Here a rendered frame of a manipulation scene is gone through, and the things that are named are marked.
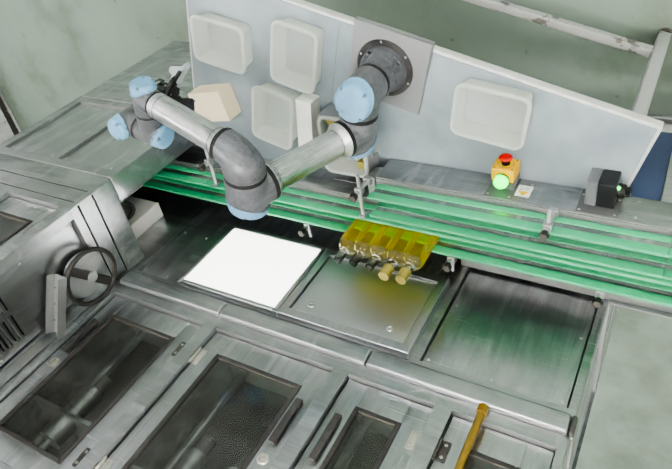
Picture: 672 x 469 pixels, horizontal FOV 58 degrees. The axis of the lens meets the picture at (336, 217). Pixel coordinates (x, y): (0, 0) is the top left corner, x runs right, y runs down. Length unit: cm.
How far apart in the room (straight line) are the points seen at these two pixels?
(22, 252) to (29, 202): 29
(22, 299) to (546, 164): 170
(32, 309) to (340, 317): 101
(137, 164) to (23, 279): 56
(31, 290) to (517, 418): 154
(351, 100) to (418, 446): 95
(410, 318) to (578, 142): 72
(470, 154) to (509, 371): 68
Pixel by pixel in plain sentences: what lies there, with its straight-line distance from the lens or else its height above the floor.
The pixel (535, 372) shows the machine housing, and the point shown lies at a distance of 184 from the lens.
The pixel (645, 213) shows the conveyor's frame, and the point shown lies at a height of 83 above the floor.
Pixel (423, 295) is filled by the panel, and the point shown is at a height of 108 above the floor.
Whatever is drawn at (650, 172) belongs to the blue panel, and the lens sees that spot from 210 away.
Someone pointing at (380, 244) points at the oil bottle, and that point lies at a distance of 195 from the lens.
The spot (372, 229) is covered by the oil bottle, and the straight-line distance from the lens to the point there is 201.
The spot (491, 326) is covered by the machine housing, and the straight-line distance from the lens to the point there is 195.
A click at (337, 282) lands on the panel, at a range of 207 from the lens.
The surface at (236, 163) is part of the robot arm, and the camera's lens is 159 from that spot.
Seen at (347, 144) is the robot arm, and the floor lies 102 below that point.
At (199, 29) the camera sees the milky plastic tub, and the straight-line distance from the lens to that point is 229.
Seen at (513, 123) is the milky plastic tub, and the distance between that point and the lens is 190.
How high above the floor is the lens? 235
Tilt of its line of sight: 41 degrees down
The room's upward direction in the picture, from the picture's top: 140 degrees counter-clockwise
